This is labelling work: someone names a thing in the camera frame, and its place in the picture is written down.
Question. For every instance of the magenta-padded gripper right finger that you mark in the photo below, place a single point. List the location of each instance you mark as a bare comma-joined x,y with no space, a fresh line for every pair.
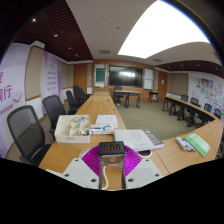
141,171

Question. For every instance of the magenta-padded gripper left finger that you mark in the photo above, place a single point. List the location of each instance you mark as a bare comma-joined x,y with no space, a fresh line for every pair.
80,171

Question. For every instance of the black block charger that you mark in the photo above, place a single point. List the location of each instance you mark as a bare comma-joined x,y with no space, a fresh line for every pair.
111,151

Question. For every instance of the dark round white-rimmed disc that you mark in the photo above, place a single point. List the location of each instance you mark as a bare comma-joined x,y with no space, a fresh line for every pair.
145,153

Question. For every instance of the open white cardboard box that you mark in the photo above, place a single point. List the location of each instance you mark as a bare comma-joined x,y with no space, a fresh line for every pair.
68,137

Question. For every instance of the small blue-white carton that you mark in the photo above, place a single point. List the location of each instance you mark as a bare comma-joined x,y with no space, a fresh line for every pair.
100,130

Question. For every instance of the white marker set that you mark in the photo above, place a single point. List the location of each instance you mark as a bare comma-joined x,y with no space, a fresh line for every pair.
182,143

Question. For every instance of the white paper sheet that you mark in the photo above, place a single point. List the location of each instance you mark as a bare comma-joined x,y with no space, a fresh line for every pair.
106,120

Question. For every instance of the green booklet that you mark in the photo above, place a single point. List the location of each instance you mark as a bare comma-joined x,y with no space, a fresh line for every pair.
198,144

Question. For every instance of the black mesh office chair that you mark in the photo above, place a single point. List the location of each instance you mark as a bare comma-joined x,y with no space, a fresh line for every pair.
53,106
25,131

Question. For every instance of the group of black chairs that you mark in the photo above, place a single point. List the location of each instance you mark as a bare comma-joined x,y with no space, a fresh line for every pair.
76,96

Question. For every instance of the long wooden side table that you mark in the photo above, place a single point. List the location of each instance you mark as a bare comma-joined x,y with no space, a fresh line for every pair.
181,105

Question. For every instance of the small black-legged desk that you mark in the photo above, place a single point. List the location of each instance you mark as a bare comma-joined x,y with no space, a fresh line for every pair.
153,92

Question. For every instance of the row of black chairs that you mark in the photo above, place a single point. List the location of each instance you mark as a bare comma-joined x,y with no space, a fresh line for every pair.
196,106

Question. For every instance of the brown wooden door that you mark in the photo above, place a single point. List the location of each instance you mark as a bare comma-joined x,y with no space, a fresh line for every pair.
80,78
162,86

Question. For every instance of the large bright ceiling light panel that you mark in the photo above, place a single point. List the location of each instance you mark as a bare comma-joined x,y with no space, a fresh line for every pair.
163,30

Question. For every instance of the white wall board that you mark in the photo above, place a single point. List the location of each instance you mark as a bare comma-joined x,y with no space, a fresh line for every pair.
148,78

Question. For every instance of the large black wall screen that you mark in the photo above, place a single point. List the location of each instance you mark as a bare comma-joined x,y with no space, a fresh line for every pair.
125,76

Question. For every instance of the green-faced wall board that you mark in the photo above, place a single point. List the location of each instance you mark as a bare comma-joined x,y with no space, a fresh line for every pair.
100,75

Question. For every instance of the narrow purple wall banner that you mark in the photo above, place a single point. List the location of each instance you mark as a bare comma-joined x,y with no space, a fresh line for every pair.
51,76

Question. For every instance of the colourful wall poster display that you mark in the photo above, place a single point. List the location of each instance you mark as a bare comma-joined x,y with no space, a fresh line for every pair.
208,90

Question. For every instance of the large purple wall banner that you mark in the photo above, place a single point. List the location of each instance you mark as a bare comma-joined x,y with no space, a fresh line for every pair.
10,90

